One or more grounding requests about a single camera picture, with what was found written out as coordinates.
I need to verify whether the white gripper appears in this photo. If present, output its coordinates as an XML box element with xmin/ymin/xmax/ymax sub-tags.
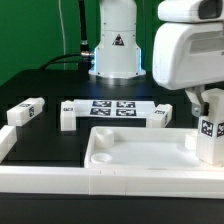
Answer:
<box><xmin>152</xmin><ymin>0</ymin><xmax>224</xmax><ymax>117</ymax></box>

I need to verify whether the white desk top tray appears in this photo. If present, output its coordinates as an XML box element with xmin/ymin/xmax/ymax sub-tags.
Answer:
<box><xmin>84</xmin><ymin>126</ymin><xmax>224</xmax><ymax>171</ymax></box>

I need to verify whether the white marker base plate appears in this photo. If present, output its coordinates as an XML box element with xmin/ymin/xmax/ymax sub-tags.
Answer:
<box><xmin>74</xmin><ymin>99</ymin><xmax>155</xmax><ymax>118</ymax></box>

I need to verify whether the black cable with connector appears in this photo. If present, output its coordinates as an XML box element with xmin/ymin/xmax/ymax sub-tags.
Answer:
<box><xmin>39</xmin><ymin>50</ymin><xmax>96</xmax><ymax>71</ymax></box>

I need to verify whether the black vertical cable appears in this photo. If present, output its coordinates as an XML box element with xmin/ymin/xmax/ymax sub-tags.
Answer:
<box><xmin>78</xmin><ymin>0</ymin><xmax>90</xmax><ymax>53</ymax></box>

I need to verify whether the white front fence wall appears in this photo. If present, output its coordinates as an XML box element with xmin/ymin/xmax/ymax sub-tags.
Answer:
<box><xmin>0</xmin><ymin>166</ymin><xmax>224</xmax><ymax>199</ymax></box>

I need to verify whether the white fence wall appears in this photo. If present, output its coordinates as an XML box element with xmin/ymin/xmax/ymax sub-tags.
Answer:
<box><xmin>0</xmin><ymin>166</ymin><xmax>224</xmax><ymax>199</ymax></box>
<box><xmin>0</xmin><ymin>125</ymin><xmax>17</xmax><ymax>163</ymax></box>

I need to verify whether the white thin cable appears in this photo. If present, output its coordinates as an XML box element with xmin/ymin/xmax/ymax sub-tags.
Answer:
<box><xmin>58</xmin><ymin>0</ymin><xmax>67</xmax><ymax>71</ymax></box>

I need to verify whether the white left fence wall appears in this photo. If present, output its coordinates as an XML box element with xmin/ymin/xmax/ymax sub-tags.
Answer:
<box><xmin>0</xmin><ymin>125</ymin><xmax>17</xmax><ymax>163</ymax></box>

